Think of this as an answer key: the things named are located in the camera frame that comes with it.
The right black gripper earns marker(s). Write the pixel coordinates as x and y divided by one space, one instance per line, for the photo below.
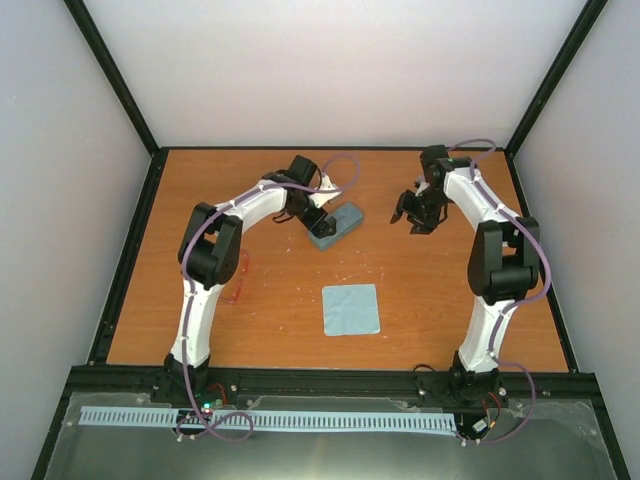
403 205

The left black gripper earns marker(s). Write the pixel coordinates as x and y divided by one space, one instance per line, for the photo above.
311 224

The grey glasses case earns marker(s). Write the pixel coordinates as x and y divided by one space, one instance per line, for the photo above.
348 217

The light blue cleaning cloth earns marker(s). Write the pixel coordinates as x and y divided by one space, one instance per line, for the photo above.
350 310

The pink transparent sunglasses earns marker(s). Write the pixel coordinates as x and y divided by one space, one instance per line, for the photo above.
233 289

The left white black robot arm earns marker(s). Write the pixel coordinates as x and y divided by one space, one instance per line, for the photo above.
210 251

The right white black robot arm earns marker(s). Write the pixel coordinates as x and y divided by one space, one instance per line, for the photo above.
503 266

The black aluminium frame rail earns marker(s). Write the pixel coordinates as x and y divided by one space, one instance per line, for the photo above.
418 387

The metal base plate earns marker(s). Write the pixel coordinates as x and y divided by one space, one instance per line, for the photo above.
545 440

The right black frame post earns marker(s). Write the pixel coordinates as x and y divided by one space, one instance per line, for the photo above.
575 38

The black frame post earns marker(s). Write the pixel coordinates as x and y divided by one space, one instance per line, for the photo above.
99 49
575 38

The light blue slotted cable duct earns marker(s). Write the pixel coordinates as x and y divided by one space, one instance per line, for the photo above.
273 421

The left black frame post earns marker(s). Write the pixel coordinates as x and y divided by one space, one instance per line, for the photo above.
99 49

